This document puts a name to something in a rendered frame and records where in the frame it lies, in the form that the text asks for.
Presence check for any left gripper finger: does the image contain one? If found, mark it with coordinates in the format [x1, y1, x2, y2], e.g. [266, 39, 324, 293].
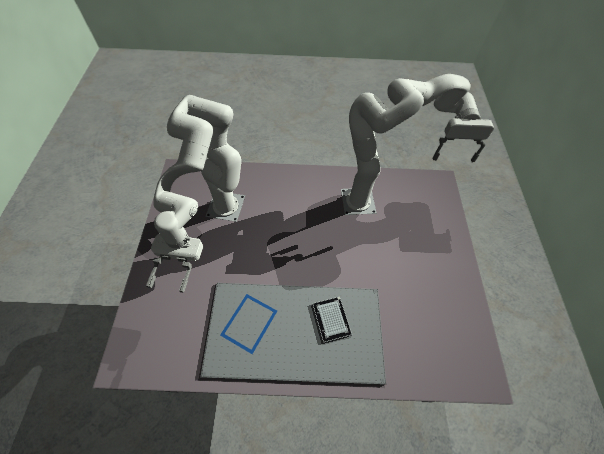
[471, 140, 485, 163]
[433, 136, 454, 161]

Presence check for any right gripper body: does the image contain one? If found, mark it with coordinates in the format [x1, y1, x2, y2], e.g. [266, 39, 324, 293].
[151, 234, 203, 261]

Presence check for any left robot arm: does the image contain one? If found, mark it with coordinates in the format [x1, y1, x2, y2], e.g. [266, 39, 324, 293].
[346, 74, 480, 211]

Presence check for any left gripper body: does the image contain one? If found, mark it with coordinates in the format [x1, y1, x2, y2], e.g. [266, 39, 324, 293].
[444, 113, 494, 140]

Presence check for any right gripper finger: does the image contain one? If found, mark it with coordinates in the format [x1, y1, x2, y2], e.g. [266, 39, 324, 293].
[177, 257, 192, 293]
[146, 254, 171, 288]

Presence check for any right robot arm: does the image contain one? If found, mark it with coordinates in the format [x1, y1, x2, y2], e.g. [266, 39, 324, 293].
[154, 95, 241, 248]

